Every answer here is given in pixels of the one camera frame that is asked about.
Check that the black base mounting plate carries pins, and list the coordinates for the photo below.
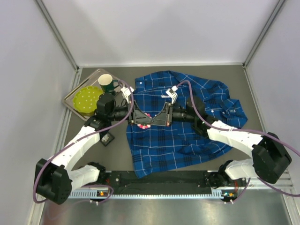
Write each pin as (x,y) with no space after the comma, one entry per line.
(158,183)

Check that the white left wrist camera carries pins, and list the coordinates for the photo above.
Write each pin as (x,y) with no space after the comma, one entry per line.
(126,93)

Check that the silver metal tray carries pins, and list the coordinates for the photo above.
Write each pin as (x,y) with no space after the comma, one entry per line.
(91,80)

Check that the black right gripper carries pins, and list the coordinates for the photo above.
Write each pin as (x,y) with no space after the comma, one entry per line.
(168,113)

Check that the green mug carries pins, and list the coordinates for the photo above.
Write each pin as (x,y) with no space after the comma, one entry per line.
(107,83)

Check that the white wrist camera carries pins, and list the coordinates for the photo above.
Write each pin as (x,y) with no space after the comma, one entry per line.
(126,93)
(171,92)

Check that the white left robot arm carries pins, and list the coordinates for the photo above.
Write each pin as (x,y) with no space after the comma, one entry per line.
(55,178)

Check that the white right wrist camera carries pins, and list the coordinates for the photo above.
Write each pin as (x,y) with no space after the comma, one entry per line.
(171,92)

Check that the small black frame box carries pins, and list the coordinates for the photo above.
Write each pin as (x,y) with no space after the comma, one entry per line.
(111,138)

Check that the yellow-green dotted plate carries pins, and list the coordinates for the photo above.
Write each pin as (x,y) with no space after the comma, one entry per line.
(85,100)

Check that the blue plaid shirt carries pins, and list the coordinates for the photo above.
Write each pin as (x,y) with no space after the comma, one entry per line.
(157,148)

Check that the silver maple leaf brooch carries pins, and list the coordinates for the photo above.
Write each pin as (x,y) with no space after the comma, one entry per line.
(105,138)

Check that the pink flower brooch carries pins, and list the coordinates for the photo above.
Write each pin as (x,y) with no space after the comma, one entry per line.
(145,125)

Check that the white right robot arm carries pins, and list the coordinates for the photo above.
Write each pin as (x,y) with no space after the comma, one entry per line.
(267,160)

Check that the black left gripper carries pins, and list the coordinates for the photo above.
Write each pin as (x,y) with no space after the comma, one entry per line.
(131,112)

